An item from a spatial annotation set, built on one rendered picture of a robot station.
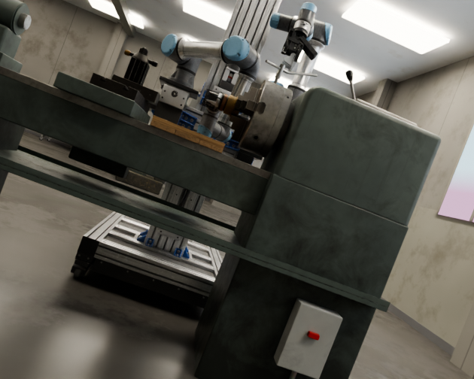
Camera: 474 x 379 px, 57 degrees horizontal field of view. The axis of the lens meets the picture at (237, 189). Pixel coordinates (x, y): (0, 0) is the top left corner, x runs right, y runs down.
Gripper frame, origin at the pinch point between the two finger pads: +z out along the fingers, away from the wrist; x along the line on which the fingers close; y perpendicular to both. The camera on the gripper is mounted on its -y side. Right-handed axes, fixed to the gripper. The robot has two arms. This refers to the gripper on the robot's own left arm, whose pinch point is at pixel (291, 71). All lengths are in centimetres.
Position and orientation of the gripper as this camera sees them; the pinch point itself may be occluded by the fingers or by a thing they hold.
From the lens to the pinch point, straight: 209.3
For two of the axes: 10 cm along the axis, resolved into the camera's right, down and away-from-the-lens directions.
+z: -3.3, 9.2, -2.3
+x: 1.7, -1.8, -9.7
